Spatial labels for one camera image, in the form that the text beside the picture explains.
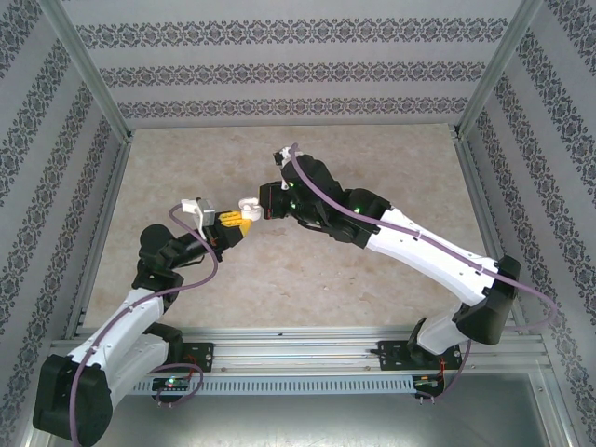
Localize left controller circuit board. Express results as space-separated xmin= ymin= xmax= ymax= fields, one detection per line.
xmin=152 ymin=376 xmax=193 ymax=392

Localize grey metal sheet panel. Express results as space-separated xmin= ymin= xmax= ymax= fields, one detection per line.
xmin=27 ymin=372 xmax=574 ymax=447

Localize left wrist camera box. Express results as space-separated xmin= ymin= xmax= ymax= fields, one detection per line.
xmin=180 ymin=196 xmax=220 ymax=233

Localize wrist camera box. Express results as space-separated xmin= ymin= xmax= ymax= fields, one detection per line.
xmin=180 ymin=196 xmax=220 ymax=233
xmin=274 ymin=142 xmax=305 ymax=168

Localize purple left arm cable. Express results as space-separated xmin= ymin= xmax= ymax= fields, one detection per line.
xmin=69 ymin=204 xmax=223 ymax=443

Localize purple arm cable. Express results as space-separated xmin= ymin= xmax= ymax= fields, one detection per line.
xmin=69 ymin=204 xmax=223 ymax=443
xmin=288 ymin=142 xmax=559 ymax=405

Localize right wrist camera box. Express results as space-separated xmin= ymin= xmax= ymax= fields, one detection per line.
xmin=274 ymin=142 xmax=305 ymax=168

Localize aluminium side rail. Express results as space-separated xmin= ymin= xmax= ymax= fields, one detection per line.
xmin=62 ymin=132 xmax=136 ymax=341
xmin=454 ymin=132 xmax=530 ymax=336

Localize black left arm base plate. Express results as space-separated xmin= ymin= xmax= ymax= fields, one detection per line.
xmin=179 ymin=342 xmax=216 ymax=374

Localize aluminium mounting rail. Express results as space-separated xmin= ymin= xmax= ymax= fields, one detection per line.
xmin=44 ymin=325 xmax=549 ymax=373

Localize grey slotted cable duct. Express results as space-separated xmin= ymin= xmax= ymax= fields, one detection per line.
xmin=129 ymin=374 xmax=416 ymax=396

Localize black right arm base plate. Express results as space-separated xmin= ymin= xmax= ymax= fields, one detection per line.
xmin=377 ymin=339 xmax=469 ymax=373

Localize aluminium frame post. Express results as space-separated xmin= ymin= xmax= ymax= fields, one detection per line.
xmin=39 ymin=0 xmax=134 ymax=141
xmin=455 ymin=0 xmax=546 ymax=141

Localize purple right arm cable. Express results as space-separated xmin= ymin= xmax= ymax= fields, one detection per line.
xmin=288 ymin=142 xmax=559 ymax=405

